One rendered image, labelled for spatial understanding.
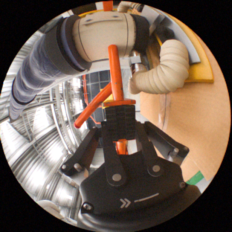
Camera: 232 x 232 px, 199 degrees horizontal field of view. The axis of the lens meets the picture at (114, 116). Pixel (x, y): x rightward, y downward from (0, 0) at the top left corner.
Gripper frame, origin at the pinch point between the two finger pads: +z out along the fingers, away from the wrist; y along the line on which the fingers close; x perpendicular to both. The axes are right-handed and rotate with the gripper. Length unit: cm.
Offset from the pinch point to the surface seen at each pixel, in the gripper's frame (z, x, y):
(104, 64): 92, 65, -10
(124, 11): -5.4, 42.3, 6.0
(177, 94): -5.5, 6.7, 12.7
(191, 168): -16, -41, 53
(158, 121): 1.3, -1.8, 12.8
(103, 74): 1051, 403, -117
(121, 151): -3.1, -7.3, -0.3
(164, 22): -11.2, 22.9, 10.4
